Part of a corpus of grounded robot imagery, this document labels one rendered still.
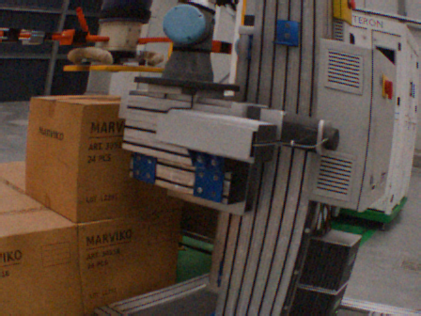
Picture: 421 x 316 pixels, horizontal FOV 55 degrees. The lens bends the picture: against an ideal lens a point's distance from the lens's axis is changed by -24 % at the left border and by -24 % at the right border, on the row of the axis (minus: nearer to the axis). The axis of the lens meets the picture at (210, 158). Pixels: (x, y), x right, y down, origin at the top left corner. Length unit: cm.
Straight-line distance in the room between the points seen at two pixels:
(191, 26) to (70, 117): 54
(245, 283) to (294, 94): 61
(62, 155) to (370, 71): 104
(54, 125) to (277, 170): 76
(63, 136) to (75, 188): 18
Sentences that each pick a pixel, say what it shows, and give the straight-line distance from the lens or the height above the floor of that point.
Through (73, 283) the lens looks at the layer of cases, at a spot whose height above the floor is 31.
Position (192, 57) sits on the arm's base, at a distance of 143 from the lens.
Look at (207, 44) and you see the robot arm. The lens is 145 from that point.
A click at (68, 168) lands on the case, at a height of 72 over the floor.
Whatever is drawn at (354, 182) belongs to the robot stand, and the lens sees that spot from 133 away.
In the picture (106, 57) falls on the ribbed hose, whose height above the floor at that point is 110.
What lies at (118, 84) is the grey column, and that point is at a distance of 336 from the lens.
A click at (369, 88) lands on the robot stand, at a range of 131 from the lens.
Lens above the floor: 105
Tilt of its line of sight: 9 degrees down
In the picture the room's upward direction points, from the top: 7 degrees clockwise
